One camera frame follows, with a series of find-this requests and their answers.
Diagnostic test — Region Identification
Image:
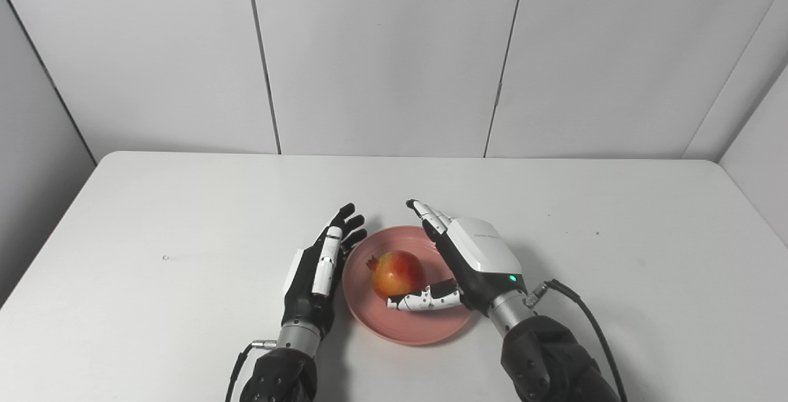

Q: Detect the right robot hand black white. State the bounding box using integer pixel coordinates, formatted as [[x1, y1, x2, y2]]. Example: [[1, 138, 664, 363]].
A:
[[386, 199, 528, 316]]

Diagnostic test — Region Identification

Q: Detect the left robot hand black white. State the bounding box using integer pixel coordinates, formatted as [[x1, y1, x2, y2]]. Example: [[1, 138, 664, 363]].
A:
[[281, 203, 368, 339]]

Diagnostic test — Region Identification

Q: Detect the red yellow pomegranate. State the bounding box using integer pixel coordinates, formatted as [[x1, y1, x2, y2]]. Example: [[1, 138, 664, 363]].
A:
[[366, 250, 427, 300]]

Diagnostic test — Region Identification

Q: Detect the pink round plate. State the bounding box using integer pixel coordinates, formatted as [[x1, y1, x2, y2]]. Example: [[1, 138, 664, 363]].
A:
[[342, 225, 480, 347]]

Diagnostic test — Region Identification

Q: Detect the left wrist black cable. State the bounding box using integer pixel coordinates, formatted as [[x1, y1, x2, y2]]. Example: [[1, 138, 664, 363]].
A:
[[224, 340, 278, 402]]

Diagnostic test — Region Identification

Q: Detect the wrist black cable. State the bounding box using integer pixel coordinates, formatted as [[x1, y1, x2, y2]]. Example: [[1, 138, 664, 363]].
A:
[[523, 279, 629, 402], [224, 340, 278, 402]]

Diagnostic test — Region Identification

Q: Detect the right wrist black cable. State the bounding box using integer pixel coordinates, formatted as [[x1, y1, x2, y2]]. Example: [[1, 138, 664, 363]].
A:
[[523, 279, 629, 402]]

